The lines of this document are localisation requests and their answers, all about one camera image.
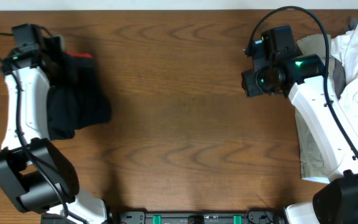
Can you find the grey garment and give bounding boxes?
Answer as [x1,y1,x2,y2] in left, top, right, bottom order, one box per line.
[333,17,358,100]

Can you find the khaki beige garment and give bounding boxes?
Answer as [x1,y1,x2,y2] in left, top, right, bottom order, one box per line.
[295,34,329,184]

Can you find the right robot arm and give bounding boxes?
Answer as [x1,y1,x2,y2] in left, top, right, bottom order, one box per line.
[242,55,358,223]

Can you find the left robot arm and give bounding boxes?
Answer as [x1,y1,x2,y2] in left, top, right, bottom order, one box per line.
[0,35,110,223]

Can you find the black leggings with red waistband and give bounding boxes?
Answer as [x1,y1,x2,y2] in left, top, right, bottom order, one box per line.
[51,53,112,130]

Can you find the folded black garment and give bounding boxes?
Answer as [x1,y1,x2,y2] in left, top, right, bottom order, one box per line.
[47,85,77,140]

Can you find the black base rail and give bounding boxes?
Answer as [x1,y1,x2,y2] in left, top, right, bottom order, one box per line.
[101,208,288,224]

